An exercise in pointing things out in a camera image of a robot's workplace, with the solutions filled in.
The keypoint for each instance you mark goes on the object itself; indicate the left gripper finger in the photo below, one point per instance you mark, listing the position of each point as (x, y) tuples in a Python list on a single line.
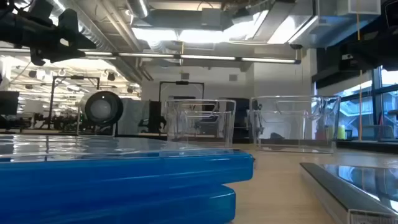
[(49, 56), (71, 34)]

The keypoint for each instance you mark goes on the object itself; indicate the black CD jewel case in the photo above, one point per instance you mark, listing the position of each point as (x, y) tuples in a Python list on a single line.
[(348, 186)]

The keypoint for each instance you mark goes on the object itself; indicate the blue plastic jewel case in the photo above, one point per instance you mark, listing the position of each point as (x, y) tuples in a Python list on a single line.
[(124, 172), (155, 207)]

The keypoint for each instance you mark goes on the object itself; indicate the yellow vertical pole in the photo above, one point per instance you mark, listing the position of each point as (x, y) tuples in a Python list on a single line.
[(360, 109)]

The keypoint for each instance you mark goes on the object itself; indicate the black monitor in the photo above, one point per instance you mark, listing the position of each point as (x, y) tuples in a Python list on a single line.
[(8, 102)]

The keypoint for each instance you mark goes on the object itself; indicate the yellow-green bottle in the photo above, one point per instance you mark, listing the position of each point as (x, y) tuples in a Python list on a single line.
[(341, 132)]

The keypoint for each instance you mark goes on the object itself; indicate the grey fabric partition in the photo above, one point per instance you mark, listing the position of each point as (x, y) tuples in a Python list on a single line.
[(132, 116)]

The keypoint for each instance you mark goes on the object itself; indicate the clear plastic bin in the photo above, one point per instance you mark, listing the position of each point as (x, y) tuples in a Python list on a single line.
[(295, 124), (200, 124)]

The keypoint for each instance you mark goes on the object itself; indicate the long ceiling light strip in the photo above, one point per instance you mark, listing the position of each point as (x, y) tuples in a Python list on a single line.
[(205, 57)]

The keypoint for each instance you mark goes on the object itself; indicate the round silver air duct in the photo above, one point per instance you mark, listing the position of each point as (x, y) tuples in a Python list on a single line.
[(93, 31)]

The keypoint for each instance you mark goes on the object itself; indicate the black metal rig frame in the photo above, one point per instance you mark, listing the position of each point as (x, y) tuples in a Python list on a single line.
[(182, 83), (53, 99)]

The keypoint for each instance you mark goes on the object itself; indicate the dark wall panel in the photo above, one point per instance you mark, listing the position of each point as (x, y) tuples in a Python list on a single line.
[(326, 68)]

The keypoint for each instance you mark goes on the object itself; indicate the rectangular silver air duct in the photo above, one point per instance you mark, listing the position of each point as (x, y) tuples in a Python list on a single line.
[(311, 28)]

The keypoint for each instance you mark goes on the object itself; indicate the white cylindrical camera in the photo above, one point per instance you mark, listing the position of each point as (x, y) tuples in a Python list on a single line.
[(101, 109)]

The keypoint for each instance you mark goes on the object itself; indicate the black metal table frame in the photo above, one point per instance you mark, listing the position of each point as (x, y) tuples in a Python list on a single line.
[(367, 146)]

